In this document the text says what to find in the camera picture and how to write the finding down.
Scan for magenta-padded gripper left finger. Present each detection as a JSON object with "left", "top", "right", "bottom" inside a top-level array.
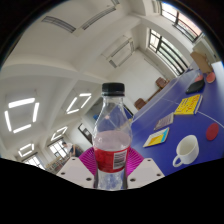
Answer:
[{"left": 55, "top": 147, "right": 99, "bottom": 190}]

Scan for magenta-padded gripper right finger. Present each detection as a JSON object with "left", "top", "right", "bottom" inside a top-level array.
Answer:
[{"left": 125, "top": 147, "right": 166, "bottom": 190}]

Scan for clear red-labelled drink bottle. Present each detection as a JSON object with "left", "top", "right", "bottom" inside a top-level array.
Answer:
[{"left": 92, "top": 82, "right": 133, "bottom": 191}]

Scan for shelf unit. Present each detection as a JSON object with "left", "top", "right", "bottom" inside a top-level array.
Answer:
[{"left": 45, "top": 154, "right": 70, "bottom": 173}]

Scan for blue and yellow book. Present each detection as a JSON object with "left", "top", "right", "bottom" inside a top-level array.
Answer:
[{"left": 142, "top": 126, "right": 171, "bottom": 148}]

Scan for white ceramic cup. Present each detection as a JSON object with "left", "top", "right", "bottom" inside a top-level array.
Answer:
[{"left": 172, "top": 134, "right": 200, "bottom": 168}]

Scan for small grey patterned book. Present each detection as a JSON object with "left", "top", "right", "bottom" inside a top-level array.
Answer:
[{"left": 153, "top": 112, "right": 175, "bottom": 131}]

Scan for brown armchair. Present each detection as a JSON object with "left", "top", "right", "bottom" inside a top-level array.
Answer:
[
  {"left": 155, "top": 77, "right": 170, "bottom": 90},
  {"left": 134, "top": 97, "right": 148, "bottom": 111}
]

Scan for flat round red coaster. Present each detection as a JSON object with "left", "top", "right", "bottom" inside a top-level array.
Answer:
[{"left": 205, "top": 122, "right": 220, "bottom": 142}]

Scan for ceiling lights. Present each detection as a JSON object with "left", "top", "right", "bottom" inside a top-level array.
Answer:
[{"left": 3, "top": 92, "right": 93, "bottom": 158}]

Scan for black paddle case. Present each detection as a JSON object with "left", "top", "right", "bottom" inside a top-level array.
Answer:
[{"left": 185, "top": 79, "right": 206, "bottom": 95}]

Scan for red table tennis paddle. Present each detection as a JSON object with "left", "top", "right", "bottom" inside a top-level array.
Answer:
[
  {"left": 194, "top": 73, "right": 205, "bottom": 83},
  {"left": 205, "top": 72, "right": 217, "bottom": 84}
]

